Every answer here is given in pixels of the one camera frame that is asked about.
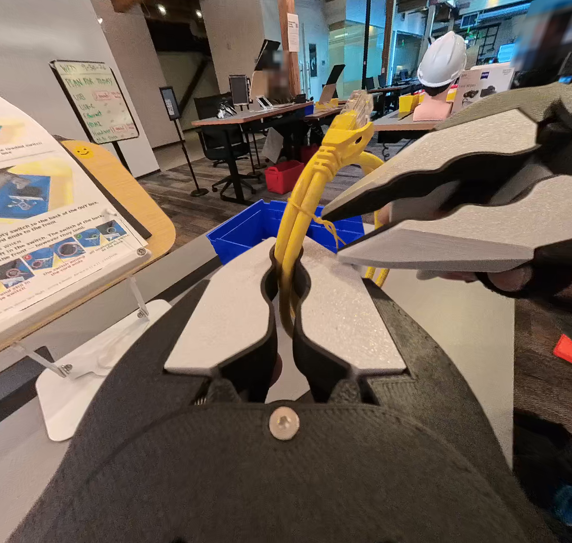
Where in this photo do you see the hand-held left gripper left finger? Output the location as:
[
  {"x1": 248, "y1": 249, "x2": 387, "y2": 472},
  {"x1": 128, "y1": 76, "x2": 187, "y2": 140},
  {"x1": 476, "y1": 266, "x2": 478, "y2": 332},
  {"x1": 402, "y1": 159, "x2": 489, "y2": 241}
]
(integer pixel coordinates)
[{"x1": 164, "y1": 237, "x2": 278, "y2": 403}]

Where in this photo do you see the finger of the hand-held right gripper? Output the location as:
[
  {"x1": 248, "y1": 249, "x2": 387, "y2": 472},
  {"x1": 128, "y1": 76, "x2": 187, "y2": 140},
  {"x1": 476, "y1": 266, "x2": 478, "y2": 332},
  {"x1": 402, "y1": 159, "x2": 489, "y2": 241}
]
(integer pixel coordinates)
[
  {"x1": 321, "y1": 107, "x2": 540, "y2": 223},
  {"x1": 336, "y1": 174, "x2": 572, "y2": 273}
]

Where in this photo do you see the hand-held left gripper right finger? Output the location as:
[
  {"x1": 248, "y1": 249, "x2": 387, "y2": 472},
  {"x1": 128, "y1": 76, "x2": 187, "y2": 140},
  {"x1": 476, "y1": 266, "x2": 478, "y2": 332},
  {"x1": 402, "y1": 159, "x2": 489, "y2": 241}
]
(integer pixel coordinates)
[{"x1": 293, "y1": 244, "x2": 407, "y2": 403}]

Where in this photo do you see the yellow ethernet cable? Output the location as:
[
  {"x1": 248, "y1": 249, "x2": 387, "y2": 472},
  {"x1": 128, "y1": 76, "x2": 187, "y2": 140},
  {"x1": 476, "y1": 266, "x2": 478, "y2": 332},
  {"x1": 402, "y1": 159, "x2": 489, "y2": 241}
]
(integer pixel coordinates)
[{"x1": 275, "y1": 90, "x2": 389, "y2": 329}]

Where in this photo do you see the person's right hand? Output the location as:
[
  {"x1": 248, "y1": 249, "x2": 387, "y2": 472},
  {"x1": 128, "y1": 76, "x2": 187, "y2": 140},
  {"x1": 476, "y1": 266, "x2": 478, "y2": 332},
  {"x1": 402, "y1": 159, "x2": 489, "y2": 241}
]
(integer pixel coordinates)
[{"x1": 479, "y1": 265, "x2": 534, "y2": 294}]

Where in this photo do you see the pink mannequin head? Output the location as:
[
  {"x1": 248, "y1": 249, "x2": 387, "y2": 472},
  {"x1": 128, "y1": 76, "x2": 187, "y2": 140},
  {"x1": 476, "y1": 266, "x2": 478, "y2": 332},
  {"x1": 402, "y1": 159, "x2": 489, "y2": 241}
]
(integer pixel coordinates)
[{"x1": 413, "y1": 83, "x2": 457, "y2": 121}]

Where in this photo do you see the wood-edged desk with mannequin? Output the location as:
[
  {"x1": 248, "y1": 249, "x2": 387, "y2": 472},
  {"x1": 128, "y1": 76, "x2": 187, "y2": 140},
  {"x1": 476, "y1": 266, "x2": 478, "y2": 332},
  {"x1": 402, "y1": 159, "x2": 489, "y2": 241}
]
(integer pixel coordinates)
[{"x1": 373, "y1": 110, "x2": 447, "y2": 144}]

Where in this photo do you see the white eyewear box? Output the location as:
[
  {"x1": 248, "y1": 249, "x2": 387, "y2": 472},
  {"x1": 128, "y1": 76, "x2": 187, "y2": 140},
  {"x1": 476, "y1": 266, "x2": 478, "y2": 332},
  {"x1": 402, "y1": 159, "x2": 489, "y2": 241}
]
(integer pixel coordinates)
[{"x1": 451, "y1": 63, "x2": 515, "y2": 115}]

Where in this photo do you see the blue plastic storage bin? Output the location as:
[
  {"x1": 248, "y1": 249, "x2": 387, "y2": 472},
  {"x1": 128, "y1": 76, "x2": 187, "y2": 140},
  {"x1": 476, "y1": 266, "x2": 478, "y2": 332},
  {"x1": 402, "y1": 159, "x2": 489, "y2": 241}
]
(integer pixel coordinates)
[{"x1": 206, "y1": 199, "x2": 365, "y2": 264}]

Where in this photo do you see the white hard hat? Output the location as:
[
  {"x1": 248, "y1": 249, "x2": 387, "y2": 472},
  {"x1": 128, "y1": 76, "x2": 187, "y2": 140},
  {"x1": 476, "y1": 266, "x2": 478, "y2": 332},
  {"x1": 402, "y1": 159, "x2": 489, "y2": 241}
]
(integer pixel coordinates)
[{"x1": 417, "y1": 31, "x2": 467, "y2": 88}]

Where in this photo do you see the black pole stand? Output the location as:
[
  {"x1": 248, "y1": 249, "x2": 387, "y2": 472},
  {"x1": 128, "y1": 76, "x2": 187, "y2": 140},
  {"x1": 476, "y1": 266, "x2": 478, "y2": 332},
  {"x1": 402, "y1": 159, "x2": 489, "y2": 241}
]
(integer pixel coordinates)
[{"x1": 363, "y1": 0, "x2": 375, "y2": 93}]

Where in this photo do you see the instruction sheet on stand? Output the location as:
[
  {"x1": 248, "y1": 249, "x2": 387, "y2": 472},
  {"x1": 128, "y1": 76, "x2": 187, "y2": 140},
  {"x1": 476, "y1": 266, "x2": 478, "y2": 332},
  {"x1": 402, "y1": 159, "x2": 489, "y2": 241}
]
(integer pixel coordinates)
[{"x1": 0, "y1": 139, "x2": 177, "y2": 442}]

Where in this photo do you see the black office chair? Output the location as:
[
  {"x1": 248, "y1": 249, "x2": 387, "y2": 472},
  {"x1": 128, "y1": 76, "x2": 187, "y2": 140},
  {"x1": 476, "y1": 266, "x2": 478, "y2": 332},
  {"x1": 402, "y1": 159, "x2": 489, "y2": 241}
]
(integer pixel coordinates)
[{"x1": 194, "y1": 94, "x2": 259, "y2": 195}]

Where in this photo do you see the wood-edged desk with monitor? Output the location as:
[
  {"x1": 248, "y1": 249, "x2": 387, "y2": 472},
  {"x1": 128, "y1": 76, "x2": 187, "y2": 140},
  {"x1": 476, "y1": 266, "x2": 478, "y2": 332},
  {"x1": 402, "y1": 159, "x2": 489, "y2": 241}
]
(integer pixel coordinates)
[{"x1": 192, "y1": 101, "x2": 313, "y2": 204}]

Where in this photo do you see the small upright monitor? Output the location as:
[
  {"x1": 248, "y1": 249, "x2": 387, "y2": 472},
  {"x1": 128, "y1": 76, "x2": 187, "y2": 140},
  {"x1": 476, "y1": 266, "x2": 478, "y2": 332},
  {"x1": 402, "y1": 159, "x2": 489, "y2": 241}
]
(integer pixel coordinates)
[{"x1": 229, "y1": 74, "x2": 250, "y2": 107}]

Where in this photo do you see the black sign stand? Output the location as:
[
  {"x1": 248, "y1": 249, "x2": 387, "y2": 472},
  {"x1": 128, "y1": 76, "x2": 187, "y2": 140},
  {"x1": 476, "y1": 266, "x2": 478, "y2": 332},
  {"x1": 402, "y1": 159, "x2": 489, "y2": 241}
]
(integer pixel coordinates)
[{"x1": 159, "y1": 86, "x2": 209, "y2": 197}]

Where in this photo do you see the whiteboard with handwriting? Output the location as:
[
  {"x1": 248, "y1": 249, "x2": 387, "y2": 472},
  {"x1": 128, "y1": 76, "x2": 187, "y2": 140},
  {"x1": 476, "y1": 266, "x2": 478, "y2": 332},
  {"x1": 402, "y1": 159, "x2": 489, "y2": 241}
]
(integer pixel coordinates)
[{"x1": 49, "y1": 59, "x2": 140, "y2": 173}]

